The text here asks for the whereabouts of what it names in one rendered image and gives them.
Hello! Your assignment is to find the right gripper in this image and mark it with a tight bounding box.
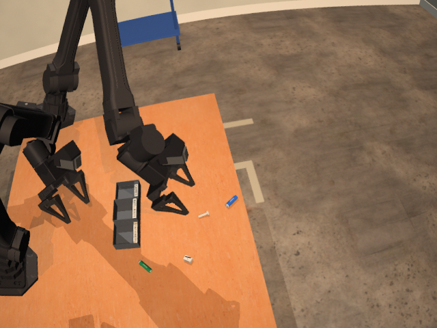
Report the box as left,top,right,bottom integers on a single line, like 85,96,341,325
34,158,89,224

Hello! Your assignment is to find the dark grey bin rack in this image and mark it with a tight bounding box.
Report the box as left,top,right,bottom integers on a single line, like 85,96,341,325
113,180,141,249

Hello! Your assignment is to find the green aa battery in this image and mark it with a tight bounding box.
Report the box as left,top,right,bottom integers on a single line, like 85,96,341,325
139,260,152,273

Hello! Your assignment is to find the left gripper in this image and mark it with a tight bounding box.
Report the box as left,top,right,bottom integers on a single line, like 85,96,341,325
134,161,195,215

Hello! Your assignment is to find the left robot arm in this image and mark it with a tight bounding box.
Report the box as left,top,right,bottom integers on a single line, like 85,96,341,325
42,0,188,185

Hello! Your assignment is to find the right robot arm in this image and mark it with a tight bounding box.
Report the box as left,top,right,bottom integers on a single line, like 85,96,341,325
0,103,82,288

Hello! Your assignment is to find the blue aa battery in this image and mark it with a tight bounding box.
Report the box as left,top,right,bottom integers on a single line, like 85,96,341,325
225,195,238,207

